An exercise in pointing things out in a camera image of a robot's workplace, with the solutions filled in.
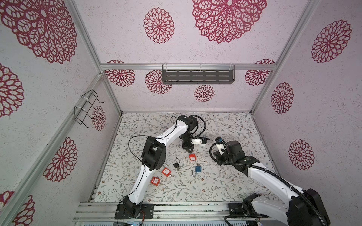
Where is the red padlock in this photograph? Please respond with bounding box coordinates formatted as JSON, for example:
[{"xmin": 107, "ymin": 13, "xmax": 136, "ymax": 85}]
[
  {"xmin": 161, "ymin": 167, "xmax": 172, "ymax": 177},
  {"xmin": 189, "ymin": 153, "xmax": 197, "ymax": 162},
  {"xmin": 150, "ymin": 177, "xmax": 160, "ymax": 186}
]

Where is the blue padlock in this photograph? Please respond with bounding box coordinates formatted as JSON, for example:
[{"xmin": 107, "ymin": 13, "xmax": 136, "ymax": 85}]
[{"xmin": 191, "ymin": 163, "xmax": 202, "ymax": 177}]

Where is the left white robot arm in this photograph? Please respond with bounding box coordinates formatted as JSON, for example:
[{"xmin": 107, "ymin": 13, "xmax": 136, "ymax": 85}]
[{"xmin": 115, "ymin": 115, "xmax": 206, "ymax": 219}]

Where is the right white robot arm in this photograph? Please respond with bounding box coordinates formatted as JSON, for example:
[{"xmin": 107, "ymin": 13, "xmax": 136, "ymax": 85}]
[{"xmin": 209, "ymin": 137, "xmax": 331, "ymax": 226}]

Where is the black padlock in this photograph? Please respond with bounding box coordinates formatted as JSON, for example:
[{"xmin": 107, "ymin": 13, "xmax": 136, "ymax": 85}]
[{"xmin": 173, "ymin": 158, "xmax": 181, "ymax": 170}]

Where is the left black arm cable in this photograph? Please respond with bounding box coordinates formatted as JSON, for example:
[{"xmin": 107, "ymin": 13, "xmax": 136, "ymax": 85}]
[{"xmin": 128, "ymin": 115, "xmax": 179, "ymax": 164}]

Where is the grey slotted wall shelf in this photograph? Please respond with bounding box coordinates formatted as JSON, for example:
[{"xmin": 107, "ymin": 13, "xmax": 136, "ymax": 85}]
[{"xmin": 161, "ymin": 65, "xmax": 235, "ymax": 85}]

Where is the right black corrugated hose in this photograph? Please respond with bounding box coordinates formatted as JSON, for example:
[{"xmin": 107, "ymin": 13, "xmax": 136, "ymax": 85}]
[{"xmin": 209, "ymin": 141, "xmax": 329, "ymax": 226}]

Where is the black wire wall basket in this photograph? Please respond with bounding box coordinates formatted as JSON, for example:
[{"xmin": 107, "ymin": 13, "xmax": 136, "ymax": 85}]
[{"xmin": 73, "ymin": 89, "xmax": 107, "ymax": 131}]

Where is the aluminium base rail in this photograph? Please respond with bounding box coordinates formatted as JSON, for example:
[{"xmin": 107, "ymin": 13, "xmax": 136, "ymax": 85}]
[{"xmin": 72, "ymin": 202, "xmax": 260, "ymax": 224}]

